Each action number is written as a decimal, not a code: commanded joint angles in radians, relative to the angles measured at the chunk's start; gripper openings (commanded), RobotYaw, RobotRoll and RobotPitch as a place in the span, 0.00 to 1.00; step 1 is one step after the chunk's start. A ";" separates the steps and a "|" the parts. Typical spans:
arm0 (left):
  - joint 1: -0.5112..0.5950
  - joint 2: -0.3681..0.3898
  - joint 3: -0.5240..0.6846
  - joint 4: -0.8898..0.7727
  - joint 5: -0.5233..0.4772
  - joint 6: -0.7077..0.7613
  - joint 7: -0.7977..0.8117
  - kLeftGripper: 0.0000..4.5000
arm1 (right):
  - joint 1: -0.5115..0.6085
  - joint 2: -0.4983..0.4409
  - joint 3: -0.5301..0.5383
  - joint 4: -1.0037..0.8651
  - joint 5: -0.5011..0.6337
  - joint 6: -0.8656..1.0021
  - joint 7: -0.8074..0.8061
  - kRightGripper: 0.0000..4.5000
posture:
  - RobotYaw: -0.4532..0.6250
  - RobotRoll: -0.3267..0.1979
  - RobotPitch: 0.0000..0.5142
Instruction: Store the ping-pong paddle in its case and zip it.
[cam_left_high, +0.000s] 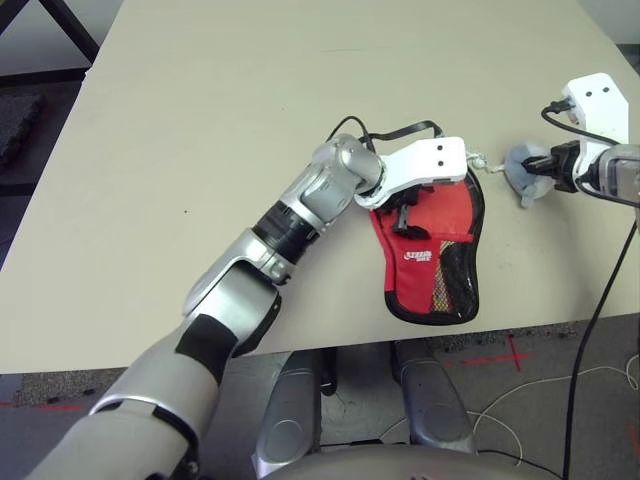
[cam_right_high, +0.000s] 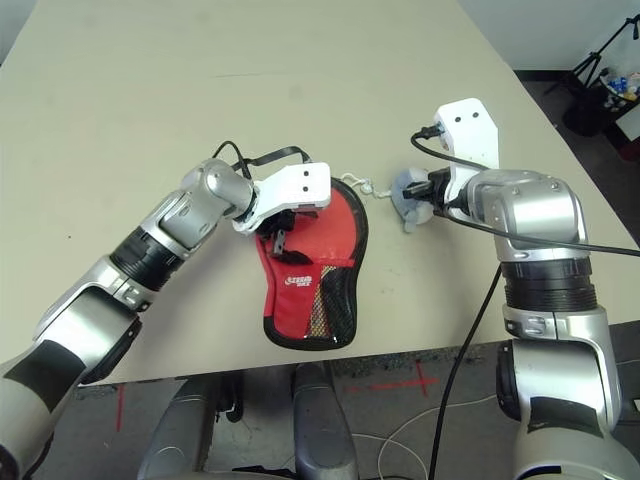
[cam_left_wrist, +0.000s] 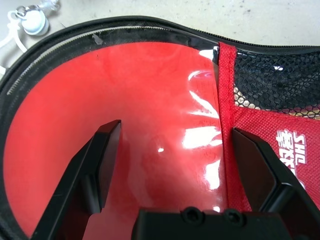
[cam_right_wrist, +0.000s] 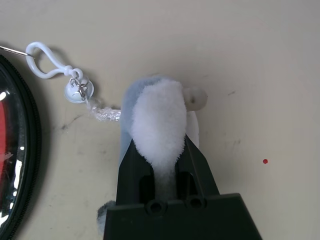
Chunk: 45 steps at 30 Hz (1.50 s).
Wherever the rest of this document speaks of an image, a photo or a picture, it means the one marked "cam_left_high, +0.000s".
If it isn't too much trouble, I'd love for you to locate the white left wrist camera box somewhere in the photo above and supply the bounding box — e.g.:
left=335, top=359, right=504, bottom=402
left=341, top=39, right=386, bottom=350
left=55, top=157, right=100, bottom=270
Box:
left=354, top=135, right=469, bottom=209

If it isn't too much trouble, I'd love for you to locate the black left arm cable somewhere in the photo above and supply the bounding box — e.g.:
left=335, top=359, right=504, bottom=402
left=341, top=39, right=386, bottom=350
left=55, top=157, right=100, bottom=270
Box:
left=327, top=117, right=446, bottom=151

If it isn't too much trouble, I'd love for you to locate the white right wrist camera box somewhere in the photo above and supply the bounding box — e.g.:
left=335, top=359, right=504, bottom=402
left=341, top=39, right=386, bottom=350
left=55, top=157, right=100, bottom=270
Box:
left=562, top=72, right=630, bottom=186

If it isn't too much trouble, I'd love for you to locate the red floor tape cross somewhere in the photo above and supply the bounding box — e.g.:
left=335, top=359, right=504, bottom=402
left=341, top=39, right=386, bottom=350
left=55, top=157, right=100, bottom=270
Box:
left=442, top=333, right=534, bottom=374

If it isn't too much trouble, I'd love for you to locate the thin black floor cable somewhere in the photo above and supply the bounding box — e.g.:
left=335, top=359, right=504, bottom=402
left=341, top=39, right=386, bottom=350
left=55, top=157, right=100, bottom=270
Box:
left=319, top=438, right=409, bottom=448

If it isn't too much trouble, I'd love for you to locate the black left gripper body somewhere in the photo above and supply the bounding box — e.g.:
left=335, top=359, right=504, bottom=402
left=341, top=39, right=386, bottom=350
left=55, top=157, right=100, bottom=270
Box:
left=387, top=184, right=431, bottom=232

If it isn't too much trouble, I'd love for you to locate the black foam mat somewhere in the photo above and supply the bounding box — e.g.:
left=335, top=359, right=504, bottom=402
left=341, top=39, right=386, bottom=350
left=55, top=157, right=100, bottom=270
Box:
left=0, top=92, right=49, bottom=171

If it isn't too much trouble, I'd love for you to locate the grey robot torso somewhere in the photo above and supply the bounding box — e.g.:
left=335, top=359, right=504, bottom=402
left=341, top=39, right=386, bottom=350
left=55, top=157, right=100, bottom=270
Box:
left=269, top=444, right=566, bottom=480

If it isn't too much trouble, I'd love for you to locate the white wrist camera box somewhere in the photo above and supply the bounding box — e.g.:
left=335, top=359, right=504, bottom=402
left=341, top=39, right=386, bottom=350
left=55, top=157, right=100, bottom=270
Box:
left=562, top=72, right=630, bottom=186
left=354, top=135, right=469, bottom=209

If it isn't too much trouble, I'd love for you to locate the white floor cable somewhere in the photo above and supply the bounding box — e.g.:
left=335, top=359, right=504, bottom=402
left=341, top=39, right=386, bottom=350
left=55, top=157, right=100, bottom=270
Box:
left=379, top=354, right=640, bottom=464

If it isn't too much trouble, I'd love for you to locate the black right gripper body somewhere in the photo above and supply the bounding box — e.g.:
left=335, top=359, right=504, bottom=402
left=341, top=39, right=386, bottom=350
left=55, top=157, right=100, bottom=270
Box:
left=548, top=141, right=584, bottom=194

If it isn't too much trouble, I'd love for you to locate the red floor tape strip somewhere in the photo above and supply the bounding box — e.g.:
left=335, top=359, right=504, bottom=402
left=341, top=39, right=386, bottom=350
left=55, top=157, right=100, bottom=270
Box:
left=0, top=387, right=84, bottom=411

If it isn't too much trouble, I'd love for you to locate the grey left robot leg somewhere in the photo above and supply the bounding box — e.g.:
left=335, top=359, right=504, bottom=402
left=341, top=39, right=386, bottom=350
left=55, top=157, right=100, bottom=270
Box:
left=252, top=349, right=326, bottom=476

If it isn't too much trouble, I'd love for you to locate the black red paddle case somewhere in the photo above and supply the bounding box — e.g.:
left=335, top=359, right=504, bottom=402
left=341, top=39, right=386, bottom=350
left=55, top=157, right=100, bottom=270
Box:
left=368, top=167, right=487, bottom=326

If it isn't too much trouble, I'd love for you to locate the black hip bracket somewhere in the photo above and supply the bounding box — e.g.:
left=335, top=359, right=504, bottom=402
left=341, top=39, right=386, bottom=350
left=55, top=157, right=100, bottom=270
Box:
left=319, top=347, right=341, bottom=396

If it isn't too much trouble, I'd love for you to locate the black metal frame bar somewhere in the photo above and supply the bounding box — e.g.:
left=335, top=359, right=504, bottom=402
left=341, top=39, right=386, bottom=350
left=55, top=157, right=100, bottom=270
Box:
left=0, top=0, right=101, bottom=69

